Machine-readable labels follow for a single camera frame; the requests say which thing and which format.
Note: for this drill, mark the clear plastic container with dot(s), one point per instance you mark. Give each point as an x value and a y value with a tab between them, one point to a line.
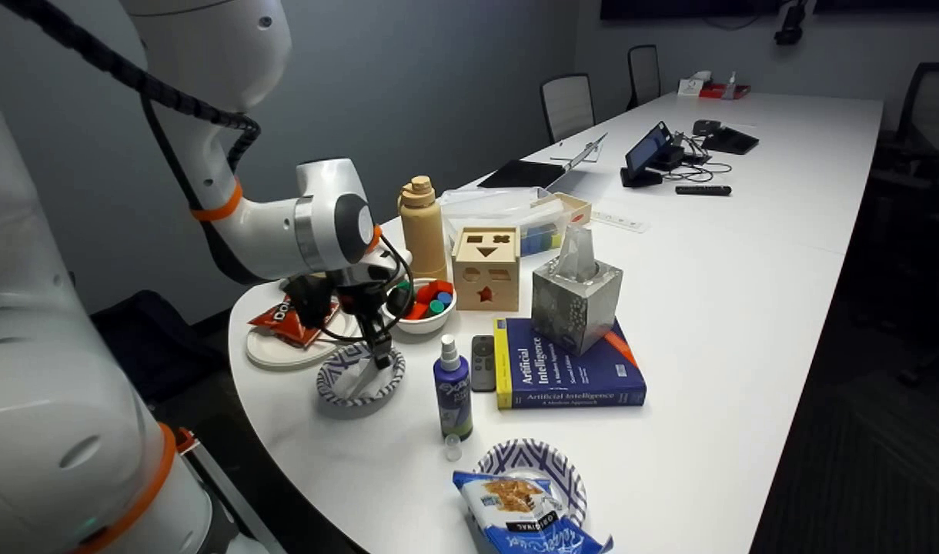
557	224

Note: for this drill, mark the blue toy block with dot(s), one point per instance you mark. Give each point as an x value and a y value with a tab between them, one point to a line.
442	302

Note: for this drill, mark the white small box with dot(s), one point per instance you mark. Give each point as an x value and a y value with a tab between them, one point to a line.
692	88

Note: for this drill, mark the wooden shape sorter box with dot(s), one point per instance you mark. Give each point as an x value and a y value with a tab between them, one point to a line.
483	273

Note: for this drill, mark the red chips bag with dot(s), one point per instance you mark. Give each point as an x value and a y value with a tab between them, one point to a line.
283	328

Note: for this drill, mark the grey tissue box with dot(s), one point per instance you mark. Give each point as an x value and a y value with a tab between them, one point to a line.
577	302

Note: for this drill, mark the white plate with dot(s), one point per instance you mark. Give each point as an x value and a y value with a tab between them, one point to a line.
279	356

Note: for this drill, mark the blue spray bottle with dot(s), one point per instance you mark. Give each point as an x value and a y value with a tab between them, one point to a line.
455	395

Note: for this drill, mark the black phone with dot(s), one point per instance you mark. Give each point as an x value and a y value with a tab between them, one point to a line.
483	363

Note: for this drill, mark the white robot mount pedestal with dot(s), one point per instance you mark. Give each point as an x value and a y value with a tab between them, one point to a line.
227	504

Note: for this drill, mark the clear bottle cap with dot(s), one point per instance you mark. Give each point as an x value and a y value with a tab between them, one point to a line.
449	446

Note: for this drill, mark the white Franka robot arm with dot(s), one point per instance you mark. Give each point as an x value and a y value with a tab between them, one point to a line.
210	40

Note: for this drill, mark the black remote control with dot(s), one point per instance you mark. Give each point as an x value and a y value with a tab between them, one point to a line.
703	188

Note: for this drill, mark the red toy block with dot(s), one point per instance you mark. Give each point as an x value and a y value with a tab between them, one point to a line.
435	290

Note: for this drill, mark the white bowl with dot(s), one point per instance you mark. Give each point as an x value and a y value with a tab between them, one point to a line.
429	324

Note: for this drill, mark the red flat box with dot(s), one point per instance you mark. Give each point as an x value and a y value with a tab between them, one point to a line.
723	90

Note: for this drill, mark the black office chair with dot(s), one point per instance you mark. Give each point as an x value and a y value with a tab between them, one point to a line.
925	125

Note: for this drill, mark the black webcam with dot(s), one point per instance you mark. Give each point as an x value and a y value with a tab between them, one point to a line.
791	18

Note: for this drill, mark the grey mesh office chair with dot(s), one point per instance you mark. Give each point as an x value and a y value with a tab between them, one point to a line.
645	76
567	107

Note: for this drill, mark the black tablet on stand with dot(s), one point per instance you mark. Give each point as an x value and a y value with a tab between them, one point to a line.
648	148

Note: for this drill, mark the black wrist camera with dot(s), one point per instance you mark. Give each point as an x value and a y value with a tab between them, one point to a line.
305	298

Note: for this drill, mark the blue snack bag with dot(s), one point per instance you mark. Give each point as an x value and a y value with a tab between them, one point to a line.
510	510

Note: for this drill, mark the black pouch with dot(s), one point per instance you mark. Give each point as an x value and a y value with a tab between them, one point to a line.
727	136

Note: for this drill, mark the tan water bottle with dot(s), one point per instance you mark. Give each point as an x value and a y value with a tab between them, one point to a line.
424	235

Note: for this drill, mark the blue hardcover book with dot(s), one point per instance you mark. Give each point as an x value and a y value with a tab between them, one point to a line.
572	374

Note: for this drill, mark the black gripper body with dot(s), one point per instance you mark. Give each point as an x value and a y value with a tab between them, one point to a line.
365	306

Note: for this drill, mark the wall television screen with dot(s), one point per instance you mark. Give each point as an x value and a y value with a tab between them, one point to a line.
778	7

